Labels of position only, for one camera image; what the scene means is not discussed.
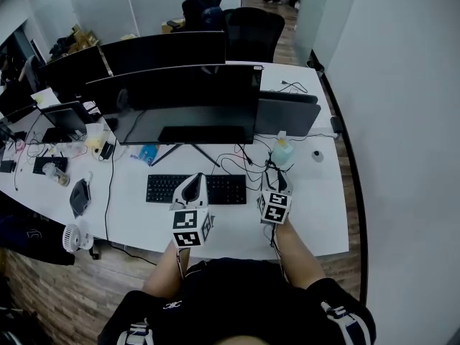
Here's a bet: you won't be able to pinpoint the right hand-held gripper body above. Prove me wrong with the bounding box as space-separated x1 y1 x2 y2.
256 189 293 226

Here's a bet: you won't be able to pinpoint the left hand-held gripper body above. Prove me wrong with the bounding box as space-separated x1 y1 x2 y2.
169 172 216 250

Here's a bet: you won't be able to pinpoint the person's right forearm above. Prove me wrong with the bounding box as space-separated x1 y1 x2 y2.
273 218 327 291

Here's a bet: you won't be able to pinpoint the person's left forearm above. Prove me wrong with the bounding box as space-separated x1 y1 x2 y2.
142 241 188 298

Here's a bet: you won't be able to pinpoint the small black keyboard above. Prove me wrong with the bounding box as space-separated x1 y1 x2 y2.
32 155 69 175

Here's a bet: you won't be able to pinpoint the green tissue pack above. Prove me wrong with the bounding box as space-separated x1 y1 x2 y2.
270 130 296 167

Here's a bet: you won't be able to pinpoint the dark grey monitor back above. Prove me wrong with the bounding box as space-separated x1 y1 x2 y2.
255 90 322 138

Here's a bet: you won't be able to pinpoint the black monitor stand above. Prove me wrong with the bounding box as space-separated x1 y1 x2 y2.
149 142 221 169

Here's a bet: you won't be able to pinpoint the blue packet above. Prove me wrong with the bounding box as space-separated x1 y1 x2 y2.
129 143 161 167

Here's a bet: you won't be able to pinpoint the person's black shirt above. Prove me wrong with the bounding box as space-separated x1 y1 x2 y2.
97 257 377 345

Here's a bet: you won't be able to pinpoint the black face mask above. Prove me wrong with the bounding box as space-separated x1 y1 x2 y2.
68 178 93 219

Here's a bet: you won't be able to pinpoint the large black monitor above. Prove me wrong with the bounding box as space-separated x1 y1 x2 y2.
85 63 265 147

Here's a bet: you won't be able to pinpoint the white desk fan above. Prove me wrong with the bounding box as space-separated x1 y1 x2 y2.
62 220 96 254

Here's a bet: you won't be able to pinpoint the yellow plush toy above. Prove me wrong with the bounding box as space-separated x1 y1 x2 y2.
83 121 111 157

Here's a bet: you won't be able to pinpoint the clear plastic cup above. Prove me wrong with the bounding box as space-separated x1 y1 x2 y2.
42 161 71 188

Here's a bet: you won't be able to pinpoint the black mesh office chair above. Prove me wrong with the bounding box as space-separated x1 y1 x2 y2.
224 6 286 64

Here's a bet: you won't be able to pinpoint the small black monitor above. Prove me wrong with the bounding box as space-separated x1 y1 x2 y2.
37 100 97 144

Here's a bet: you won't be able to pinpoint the black curved monitor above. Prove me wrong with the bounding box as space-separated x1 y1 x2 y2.
99 30 227 78

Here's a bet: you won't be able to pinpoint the black headrest office chair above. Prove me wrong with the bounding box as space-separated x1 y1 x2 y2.
166 0 226 34

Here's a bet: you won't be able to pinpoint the cardboard boxes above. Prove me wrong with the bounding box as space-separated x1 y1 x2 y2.
66 24 101 54

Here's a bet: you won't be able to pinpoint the tangled black cables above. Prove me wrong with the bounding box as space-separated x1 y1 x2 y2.
213 142 277 190

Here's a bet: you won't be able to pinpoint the long black cable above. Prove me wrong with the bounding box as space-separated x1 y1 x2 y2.
103 140 160 266

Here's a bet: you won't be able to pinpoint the thin black desk cable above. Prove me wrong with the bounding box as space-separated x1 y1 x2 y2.
280 80 312 96

